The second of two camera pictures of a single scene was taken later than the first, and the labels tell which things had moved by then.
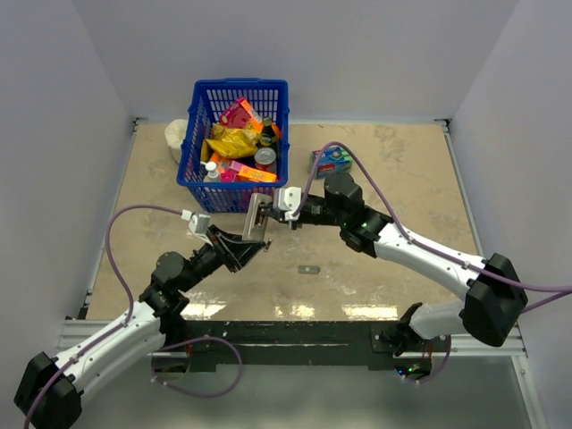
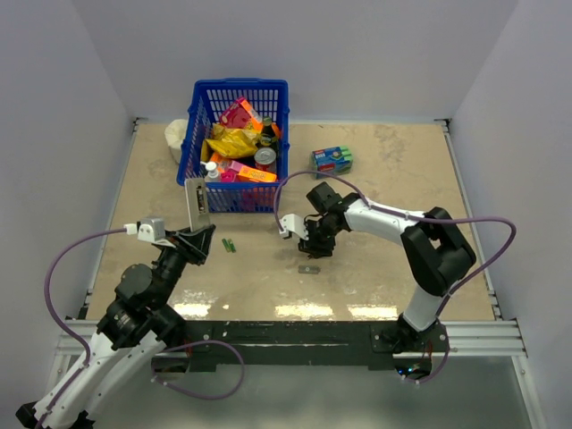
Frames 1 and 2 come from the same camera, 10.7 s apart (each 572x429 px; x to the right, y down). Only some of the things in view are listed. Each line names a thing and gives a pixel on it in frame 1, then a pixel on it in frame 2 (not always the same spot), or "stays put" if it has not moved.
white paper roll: (175, 132) stays put
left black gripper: (231, 241) -> (194, 246)
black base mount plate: (287, 346) stays put
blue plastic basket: (209, 100) stays put
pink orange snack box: (241, 115) stays put
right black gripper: (278, 214) -> (315, 248)
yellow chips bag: (233, 143) stays put
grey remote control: (253, 232) -> (197, 201)
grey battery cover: (308, 269) stays put
